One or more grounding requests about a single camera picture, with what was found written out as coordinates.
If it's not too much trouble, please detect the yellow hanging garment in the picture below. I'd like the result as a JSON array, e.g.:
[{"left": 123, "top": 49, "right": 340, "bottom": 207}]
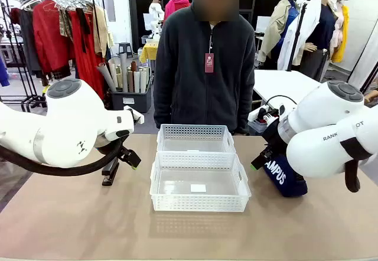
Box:
[{"left": 330, "top": 5, "right": 351, "bottom": 63}]

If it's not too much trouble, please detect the beige hanging garment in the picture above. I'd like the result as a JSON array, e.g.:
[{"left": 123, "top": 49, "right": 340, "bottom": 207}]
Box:
[{"left": 93, "top": 4, "right": 115, "bottom": 58}]

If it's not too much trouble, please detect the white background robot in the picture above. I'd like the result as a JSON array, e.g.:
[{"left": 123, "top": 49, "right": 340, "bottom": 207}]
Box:
[{"left": 150, "top": 20, "right": 162, "bottom": 42}]

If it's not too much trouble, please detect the grey storage bin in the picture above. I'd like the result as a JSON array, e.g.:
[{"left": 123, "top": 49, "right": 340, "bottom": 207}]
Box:
[{"left": 110, "top": 88, "right": 152, "bottom": 113}]

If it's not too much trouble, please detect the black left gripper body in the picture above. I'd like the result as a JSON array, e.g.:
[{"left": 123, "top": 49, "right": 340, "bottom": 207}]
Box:
[{"left": 118, "top": 145, "right": 132, "bottom": 162}]

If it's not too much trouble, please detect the white hanging shirt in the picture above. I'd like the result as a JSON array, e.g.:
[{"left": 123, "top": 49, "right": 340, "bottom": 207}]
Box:
[{"left": 277, "top": 0, "right": 322, "bottom": 71}]

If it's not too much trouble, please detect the clear plastic storage box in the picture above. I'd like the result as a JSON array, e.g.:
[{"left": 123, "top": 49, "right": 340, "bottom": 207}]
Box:
[{"left": 247, "top": 112, "right": 270, "bottom": 132}]

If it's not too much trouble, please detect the black clothes rack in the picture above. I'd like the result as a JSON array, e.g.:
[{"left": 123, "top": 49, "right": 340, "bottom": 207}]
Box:
[{"left": 0, "top": 0, "right": 107, "bottom": 111}]

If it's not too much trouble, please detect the white work table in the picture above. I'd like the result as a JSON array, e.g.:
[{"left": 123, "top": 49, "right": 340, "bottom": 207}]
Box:
[{"left": 253, "top": 69, "right": 322, "bottom": 117}]

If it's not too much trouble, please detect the grey stool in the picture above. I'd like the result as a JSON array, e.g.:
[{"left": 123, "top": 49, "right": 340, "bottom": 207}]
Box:
[{"left": 118, "top": 42, "right": 132, "bottom": 60}]

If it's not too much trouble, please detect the yellow tablecloth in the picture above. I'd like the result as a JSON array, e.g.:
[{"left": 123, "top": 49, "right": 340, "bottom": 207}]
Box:
[{"left": 139, "top": 42, "right": 159, "bottom": 64}]

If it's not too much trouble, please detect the long red dress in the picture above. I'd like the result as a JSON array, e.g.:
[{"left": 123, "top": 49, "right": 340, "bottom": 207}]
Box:
[{"left": 69, "top": 8, "right": 106, "bottom": 100}]

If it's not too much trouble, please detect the black stapler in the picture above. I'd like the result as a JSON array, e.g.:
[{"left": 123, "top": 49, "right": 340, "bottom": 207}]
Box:
[{"left": 102, "top": 156, "right": 120, "bottom": 187}]

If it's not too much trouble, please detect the patterned hanging scarf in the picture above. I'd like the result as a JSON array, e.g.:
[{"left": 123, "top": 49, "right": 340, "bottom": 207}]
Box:
[{"left": 58, "top": 8, "right": 73, "bottom": 42}]

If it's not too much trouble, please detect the navy campus zipper pouch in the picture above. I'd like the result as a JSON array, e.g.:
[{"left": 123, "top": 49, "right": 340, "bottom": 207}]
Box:
[{"left": 263, "top": 151, "right": 308, "bottom": 198}]

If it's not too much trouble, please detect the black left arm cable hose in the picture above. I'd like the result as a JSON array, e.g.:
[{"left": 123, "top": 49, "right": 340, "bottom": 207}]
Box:
[{"left": 0, "top": 136, "right": 125, "bottom": 177}]

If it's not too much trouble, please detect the blue garment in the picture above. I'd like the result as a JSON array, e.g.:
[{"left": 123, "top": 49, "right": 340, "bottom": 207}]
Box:
[{"left": 0, "top": 56, "right": 10, "bottom": 87}]

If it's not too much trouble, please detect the grey leaning paper roll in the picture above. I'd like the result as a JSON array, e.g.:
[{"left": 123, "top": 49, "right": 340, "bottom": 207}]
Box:
[{"left": 96, "top": 64, "right": 116, "bottom": 92}]

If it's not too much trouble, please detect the cream paper roll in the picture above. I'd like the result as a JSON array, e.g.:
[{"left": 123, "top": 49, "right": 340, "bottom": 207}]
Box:
[{"left": 107, "top": 58, "right": 119, "bottom": 89}]

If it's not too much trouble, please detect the tall grey tube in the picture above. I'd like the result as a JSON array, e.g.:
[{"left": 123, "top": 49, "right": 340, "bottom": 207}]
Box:
[{"left": 119, "top": 52, "right": 129, "bottom": 93}]

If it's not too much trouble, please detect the bare mannequin body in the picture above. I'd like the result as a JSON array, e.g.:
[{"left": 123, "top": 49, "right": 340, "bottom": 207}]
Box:
[{"left": 363, "top": 89, "right": 378, "bottom": 105}]

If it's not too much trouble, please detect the white perforated plastic basket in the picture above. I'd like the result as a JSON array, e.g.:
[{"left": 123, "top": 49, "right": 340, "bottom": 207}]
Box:
[
  {"left": 149, "top": 151, "right": 252, "bottom": 213},
  {"left": 156, "top": 124, "right": 236, "bottom": 155}
]

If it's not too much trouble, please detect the person in pink hood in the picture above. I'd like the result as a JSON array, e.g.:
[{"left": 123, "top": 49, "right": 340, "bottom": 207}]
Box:
[{"left": 164, "top": 0, "right": 192, "bottom": 22}]

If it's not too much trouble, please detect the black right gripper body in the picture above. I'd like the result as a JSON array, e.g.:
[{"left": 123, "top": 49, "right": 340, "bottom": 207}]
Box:
[{"left": 260, "top": 119, "right": 289, "bottom": 156}]

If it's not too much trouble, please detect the dark grey hanging garment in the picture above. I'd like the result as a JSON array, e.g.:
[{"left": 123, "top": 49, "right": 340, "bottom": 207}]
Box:
[{"left": 19, "top": 8, "right": 43, "bottom": 76}]

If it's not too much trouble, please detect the person in white top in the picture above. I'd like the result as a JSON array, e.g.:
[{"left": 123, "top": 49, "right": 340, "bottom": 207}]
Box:
[{"left": 148, "top": 0, "right": 165, "bottom": 22}]

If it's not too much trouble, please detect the mannequin in beige coat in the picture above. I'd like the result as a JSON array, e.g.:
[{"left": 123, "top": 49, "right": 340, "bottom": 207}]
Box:
[{"left": 256, "top": 0, "right": 309, "bottom": 70}]

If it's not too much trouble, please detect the mannequin in navy top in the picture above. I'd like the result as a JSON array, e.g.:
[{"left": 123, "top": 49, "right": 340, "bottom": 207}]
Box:
[{"left": 307, "top": 0, "right": 343, "bottom": 81}]

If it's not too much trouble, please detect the person in dark fleece jacket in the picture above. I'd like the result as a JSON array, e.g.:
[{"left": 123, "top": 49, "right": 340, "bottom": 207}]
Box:
[{"left": 153, "top": 0, "right": 256, "bottom": 135}]

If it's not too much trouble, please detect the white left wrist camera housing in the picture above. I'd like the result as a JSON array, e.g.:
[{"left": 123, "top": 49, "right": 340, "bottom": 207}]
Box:
[{"left": 123, "top": 105, "right": 145, "bottom": 125}]

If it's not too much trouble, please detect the black tripod pole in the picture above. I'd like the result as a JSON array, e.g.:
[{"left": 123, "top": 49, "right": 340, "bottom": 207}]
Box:
[{"left": 291, "top": 2, "right": 308, "bottom": 72}]

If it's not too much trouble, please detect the maroon hang tag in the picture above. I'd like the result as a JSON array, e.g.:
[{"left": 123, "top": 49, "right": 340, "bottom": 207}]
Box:
[{"left": 204, "top": 53, "right": 214, "bottom": 74}]

